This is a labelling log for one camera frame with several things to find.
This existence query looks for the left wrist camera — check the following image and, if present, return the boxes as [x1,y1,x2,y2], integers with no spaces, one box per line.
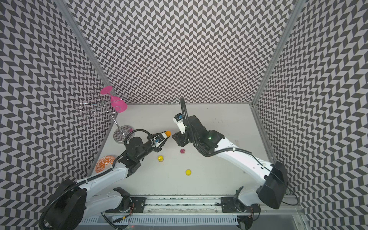
[153,134,165,148]

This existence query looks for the orange patterned plate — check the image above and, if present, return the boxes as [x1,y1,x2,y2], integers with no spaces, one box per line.
[95,155,116,173]

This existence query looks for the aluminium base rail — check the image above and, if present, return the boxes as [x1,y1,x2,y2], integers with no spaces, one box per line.
[77,195,305,216]

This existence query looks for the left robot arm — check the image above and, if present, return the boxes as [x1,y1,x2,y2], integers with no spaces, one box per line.
[38,129,171,230]

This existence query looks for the pink plastic wine glass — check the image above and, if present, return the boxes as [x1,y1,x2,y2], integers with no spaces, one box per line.
[101,86,128,113]

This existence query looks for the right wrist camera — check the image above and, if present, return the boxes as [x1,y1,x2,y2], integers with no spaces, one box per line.
[173,113,186,134]

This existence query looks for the chrome wire glass rack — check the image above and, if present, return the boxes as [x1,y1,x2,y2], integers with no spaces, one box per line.
[74,93,134,144]

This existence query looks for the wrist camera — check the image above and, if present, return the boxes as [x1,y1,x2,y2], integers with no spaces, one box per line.
[173,113,186,134]
[153,134,165,148]

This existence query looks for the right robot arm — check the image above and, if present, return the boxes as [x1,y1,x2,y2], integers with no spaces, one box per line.
[172,97,292,212]

